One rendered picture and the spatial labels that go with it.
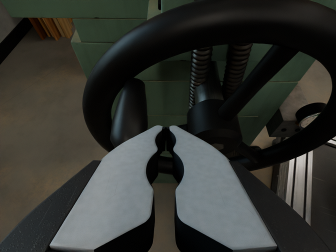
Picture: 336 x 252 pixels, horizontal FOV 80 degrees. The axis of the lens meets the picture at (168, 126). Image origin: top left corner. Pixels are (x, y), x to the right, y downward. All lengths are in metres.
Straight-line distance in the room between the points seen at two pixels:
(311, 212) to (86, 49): 0.91
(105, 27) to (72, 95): 1.13
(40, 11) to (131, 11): 0.13
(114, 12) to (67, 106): 1.12
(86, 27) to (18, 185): 1.03
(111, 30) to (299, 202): 0.84
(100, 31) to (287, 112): 0.45
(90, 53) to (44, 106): 1.12
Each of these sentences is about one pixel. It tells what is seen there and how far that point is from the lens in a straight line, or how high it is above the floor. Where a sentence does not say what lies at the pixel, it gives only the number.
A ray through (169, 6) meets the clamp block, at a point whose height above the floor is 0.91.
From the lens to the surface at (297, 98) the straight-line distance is 0.61.
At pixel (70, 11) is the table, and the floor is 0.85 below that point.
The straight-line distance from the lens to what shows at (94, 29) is 0.37.
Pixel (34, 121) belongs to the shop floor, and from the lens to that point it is 1.45.
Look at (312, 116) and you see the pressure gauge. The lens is 0.50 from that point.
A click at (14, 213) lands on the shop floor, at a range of 1.24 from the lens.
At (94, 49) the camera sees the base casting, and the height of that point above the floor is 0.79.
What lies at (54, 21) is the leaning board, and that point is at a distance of 1.94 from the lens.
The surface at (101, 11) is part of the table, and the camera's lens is 0.35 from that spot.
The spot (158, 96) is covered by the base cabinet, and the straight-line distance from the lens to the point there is 0.46.
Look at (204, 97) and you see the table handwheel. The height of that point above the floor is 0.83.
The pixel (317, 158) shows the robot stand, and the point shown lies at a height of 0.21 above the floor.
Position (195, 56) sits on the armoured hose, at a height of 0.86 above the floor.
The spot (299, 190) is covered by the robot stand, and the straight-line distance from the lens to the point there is 0.96.
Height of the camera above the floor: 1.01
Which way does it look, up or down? 58 degrees down
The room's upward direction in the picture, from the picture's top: 1 degrees clockwise
